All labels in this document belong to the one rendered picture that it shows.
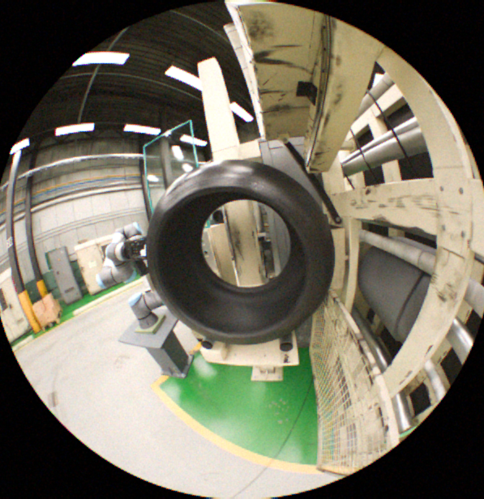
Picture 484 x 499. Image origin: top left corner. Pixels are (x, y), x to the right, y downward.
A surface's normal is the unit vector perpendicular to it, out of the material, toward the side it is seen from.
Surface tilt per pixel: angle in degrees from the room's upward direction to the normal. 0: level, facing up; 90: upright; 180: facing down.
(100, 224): 90
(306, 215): 85
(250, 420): 0
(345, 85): 162
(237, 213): 90
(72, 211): 90
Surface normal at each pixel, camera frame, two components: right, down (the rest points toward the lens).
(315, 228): -0.03, 0.18
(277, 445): -0.18, -0.96
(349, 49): 0.12, 0.99
